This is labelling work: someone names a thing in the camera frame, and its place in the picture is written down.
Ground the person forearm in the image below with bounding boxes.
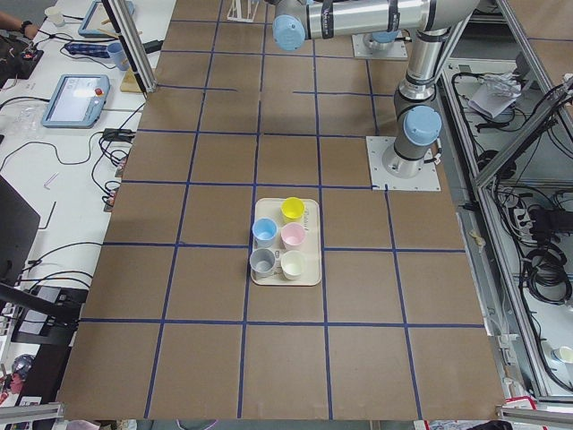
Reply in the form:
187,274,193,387
0,11,38,40

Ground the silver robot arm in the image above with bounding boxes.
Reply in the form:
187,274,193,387
272,0,477,179
363,30,412,51

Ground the yellow plastic cup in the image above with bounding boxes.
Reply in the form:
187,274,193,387
280,197,305,224

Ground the pink plastic cup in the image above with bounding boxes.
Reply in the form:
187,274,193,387
280,222,306,251

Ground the blue cup on tray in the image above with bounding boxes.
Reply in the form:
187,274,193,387
252,218,278,248

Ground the cream plastic cup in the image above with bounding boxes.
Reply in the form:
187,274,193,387
280,250,306,280

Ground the grey plastic cup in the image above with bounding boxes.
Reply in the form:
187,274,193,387
249,248,276,277

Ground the light blue cup on desk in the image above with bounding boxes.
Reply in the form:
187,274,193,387
107,41,130,72

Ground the paper cup on shelf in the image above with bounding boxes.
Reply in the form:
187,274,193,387
552,346,573,364

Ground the beige serving tray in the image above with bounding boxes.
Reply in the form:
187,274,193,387
251,198,322,287

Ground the wooden mug tree stand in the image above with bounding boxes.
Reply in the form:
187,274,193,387
108,16,157,97

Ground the black power adapter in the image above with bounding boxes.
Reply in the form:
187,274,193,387
143,39,163,54

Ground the near teach pendant tablet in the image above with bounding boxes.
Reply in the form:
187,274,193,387
41,74,110,129

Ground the teach pendant tablet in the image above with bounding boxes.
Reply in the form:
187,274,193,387
41,74,110,129
78,1,115,38

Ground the crumpled white paper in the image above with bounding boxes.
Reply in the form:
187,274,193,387
468,73,521,119

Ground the blue plaid pencil case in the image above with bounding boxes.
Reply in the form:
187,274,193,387
64,42,110,58

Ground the far teach pendant tablet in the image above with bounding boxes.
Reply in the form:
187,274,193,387
78,1,115,38

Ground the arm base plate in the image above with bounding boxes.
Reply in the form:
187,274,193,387
366,136,441,192
352,31,410,61

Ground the white wire cup rack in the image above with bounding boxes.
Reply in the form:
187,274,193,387
227,0,260,22

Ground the black coiled cable bundle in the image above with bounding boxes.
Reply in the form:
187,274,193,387
518,245,569,305

